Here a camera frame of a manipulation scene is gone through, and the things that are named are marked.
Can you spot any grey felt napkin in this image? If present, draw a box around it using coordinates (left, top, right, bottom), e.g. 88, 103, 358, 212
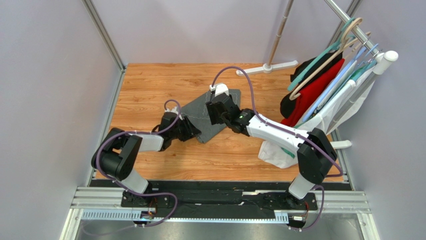
181, 90, 227, 144

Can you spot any teal hanger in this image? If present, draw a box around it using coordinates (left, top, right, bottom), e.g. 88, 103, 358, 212
287, 17, 362, 98

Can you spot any red garment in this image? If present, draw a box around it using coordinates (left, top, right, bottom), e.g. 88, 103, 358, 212
280, 57, 345, 127

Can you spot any light blue hanger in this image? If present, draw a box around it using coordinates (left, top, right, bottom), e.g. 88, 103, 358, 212
297, 46, 375, 125

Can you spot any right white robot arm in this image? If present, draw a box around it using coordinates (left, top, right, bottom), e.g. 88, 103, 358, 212
205, 93, 337, 200

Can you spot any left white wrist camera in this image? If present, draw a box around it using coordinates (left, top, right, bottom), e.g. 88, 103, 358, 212
164, 106, 183, 119

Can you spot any wooden hanger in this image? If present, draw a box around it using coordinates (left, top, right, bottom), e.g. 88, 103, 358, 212
288, 17, 363, 100

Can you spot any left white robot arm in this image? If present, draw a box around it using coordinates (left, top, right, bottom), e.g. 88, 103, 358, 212
91, 111, 202, 206

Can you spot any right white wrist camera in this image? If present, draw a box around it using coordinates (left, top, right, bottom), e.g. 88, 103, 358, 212
209, 83, 229, 98

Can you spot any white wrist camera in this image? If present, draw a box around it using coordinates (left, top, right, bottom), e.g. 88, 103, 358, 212
164, 106, 183, 119
209, 83, 229, 98

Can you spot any white garment with green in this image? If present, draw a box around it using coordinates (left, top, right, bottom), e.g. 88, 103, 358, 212
258, 64, 375, 169

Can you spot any black garment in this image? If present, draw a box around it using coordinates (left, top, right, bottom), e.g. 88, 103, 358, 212
280, 52, 343, 119

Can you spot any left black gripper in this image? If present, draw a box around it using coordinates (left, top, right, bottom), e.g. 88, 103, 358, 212
169, 115, 201, 142

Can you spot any white clothes rack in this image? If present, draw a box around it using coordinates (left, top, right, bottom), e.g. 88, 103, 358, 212
235, 0, 399, 150

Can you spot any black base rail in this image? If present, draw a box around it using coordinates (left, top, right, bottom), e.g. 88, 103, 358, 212
120, 180, 319, 220

